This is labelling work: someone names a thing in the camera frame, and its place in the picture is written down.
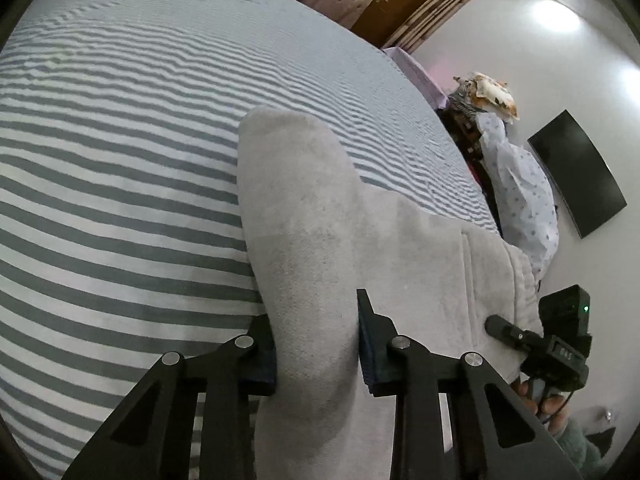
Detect light grey fleece pants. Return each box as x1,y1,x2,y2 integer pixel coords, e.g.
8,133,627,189
238,108,541,479

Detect person's right hand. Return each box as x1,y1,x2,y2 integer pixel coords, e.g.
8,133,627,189
511,379,570,437

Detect white dotted cloth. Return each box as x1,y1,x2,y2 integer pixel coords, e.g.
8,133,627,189
476,113,560,281

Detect grey striped bed sheet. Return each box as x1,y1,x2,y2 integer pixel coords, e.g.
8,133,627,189
1,0,496,479

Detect floral pillow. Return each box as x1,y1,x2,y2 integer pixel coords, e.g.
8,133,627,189
449,72,520,124

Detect purple bedding stack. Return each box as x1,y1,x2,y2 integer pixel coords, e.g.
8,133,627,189
383,47,448,110

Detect striped side curtain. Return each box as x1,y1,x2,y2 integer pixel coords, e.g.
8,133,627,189
382,0,471,54

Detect black wall television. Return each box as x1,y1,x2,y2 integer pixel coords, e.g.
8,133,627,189
528,110,627,238

